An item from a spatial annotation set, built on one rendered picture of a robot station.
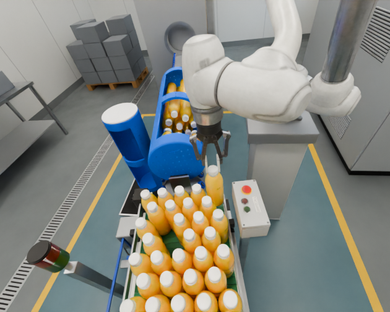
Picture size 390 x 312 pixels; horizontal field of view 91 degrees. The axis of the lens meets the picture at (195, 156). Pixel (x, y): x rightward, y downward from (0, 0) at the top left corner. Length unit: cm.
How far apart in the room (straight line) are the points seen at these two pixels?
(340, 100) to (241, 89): 74
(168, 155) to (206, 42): 57
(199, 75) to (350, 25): 59
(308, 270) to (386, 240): 71
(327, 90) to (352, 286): 145
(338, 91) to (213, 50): 71
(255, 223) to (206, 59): 56
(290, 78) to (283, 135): 77
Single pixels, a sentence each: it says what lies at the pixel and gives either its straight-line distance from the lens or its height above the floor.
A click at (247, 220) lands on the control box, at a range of 76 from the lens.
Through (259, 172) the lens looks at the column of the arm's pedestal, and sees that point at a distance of 143.
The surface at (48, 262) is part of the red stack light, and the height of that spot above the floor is 123.
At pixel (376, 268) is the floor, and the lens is 215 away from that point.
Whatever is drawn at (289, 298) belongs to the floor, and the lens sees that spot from 185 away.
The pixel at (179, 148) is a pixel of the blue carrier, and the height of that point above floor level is 120.
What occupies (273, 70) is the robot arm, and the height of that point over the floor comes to 162.
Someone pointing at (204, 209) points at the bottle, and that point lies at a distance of 80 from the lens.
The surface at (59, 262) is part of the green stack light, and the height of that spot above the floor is 119.
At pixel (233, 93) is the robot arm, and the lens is 41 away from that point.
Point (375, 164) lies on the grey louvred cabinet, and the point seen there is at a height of 18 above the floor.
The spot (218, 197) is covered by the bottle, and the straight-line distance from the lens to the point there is 83.
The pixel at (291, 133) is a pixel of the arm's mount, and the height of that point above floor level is 107.
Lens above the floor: 178
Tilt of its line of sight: 45 degrees down
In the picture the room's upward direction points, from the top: 10 degrees counter-clockwise
